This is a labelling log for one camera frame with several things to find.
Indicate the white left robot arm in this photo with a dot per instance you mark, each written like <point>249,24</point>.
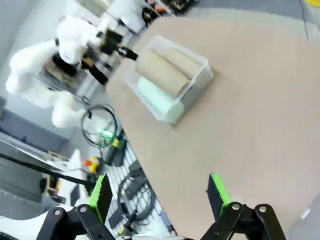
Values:
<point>70,45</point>

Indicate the brown paper cup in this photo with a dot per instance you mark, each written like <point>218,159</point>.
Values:
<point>160,70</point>

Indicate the black power strip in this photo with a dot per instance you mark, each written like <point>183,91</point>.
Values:
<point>115,153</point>

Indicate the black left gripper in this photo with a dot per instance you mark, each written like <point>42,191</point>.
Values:
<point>112,41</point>

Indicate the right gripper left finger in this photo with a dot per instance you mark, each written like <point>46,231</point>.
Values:
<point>100,200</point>

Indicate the white perforated plastic basket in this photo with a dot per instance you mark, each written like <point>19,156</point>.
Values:
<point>200,78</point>

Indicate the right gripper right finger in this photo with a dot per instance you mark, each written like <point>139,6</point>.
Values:
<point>217,197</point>

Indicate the yellow emergency stop button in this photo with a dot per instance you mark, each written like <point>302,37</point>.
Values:
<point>93,163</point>

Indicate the pale green cup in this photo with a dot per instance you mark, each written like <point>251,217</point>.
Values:
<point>157,98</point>

